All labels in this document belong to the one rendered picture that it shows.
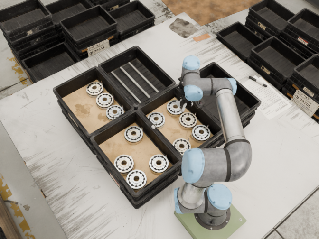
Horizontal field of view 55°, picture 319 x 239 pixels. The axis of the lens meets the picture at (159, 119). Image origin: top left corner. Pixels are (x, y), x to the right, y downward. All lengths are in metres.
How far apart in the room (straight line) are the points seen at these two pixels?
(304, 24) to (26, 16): 2.51
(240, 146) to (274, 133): 0.95
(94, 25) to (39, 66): 0.60
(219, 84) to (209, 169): 0.43
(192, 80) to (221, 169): 0.43
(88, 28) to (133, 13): 0.53
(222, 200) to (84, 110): 0.93
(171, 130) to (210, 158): 0.73
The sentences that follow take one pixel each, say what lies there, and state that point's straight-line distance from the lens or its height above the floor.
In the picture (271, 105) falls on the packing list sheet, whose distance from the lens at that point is 2.15.
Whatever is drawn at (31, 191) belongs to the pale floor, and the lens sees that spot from 2.61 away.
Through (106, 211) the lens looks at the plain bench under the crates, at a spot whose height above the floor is 0.70.
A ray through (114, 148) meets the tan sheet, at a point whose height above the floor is 0.83.
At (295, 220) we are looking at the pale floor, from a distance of 2.63.
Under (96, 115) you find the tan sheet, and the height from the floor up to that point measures 0.83.
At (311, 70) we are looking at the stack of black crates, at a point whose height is 0.49.
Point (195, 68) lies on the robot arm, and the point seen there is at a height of 1.34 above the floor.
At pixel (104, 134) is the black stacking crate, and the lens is 1.65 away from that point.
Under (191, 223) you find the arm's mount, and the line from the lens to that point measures 1.61.
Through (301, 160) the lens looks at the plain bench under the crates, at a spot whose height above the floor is 0.70.
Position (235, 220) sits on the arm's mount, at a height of 0.76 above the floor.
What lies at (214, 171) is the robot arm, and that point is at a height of 1.38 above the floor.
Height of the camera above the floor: 2.31
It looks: 57 degrees down
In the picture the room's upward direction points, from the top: 4 degrees clockwise
